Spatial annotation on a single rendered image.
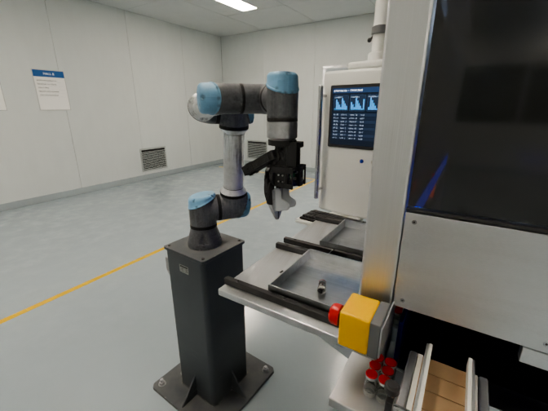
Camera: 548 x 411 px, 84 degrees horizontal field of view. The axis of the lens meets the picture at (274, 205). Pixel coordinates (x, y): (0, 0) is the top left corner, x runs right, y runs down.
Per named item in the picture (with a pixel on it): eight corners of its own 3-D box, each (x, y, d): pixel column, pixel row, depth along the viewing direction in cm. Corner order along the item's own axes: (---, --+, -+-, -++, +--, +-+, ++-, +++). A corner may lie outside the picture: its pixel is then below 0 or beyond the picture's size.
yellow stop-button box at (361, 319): (386, 335, 58) (391, 303, 56) (376, 360, 52) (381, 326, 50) (347, 321, 62) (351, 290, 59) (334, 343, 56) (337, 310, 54)
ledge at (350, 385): (422, 387, 58) (423, 380, 58) (410, 448, 48) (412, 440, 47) (351, 357, 65) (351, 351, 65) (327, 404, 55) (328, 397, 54)
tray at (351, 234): (430, 245, 115) (432, 236, 113) (421, 275, 94) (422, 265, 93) (343, 226, 132) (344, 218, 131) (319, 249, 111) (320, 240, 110)
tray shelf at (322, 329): (431, 244, 119) (432, 240, 119) (391, 367, 63) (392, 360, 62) (319, 221, 143) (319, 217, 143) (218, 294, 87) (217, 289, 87)
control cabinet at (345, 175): (414, 218, 164) (439, 59, 139) (403, 229, 149) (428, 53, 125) (332, 201, 194) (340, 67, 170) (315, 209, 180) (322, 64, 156)
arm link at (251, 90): (235, 84, 82) (246, 81, 73) (273, 85, 86) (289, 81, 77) (236, 114, 85) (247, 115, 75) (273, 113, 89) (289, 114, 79)
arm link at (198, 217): (187, 219, 137) (185, 191, 133) (217, 216, 142) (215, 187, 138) (191, 229, 127) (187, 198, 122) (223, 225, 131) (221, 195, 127)
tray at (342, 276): (416, 287, 87) (417, 276, 86) (398, 343, 66) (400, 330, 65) (309, 258, 105) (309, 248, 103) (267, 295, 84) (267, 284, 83)
